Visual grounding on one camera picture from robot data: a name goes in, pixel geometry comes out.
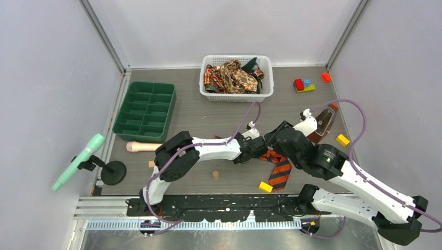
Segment orange navy striped tie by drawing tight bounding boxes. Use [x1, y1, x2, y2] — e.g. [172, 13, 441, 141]
[214, 135, 293, 192]

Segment brown wooden metronome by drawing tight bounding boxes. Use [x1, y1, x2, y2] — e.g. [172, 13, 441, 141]
[307, 103, 338, 144]

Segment white plastic basket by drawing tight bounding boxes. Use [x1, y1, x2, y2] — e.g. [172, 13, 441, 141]
[199, 55, 274, 102]

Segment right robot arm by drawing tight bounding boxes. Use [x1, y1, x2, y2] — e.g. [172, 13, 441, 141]
[264, 121, 428, 246]

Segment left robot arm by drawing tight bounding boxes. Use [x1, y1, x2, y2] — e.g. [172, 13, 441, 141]
[140, 131, 268, 216]

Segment yellow toy brick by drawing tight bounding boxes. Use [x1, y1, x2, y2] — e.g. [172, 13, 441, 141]
[259, 181, 273, 193]
[336, 134, 350, 147]

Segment stacked lego bricks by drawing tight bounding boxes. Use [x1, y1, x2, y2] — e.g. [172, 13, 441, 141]
[293, 79, 316, 93]

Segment red toy brick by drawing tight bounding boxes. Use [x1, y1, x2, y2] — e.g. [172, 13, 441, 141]
[321, 72, 332, 83]

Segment floral patterned tie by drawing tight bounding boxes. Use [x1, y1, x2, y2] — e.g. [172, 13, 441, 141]
[203, 59, 265, 94]

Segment dark green tie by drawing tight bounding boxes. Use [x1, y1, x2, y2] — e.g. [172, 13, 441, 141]
[241, 57, 257, 73]

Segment green compartment tray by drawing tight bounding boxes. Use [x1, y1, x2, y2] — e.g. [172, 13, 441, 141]
[113, 81, 176, 143]

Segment wooden cylinder peg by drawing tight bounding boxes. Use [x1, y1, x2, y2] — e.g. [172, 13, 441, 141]
[126, 141, 162, 153]

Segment black microphone stand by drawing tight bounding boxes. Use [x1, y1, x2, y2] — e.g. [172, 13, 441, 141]
[77, 155, 127, 186]

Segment mint green microphone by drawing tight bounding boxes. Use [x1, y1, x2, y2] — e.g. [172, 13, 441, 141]
[52, 133, 106, 192]

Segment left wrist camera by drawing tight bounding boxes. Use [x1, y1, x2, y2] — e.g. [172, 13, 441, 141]
[241, 121, 260, 139]

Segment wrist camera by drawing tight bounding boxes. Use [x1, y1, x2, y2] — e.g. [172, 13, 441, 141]
[241, 121, 260, 139]
[293, 108, 317, 136]

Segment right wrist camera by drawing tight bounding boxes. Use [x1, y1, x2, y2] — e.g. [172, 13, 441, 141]
[293, 108, 317, 136]

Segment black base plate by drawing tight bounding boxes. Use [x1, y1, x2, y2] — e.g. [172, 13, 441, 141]
[126, 194, 332, 223]

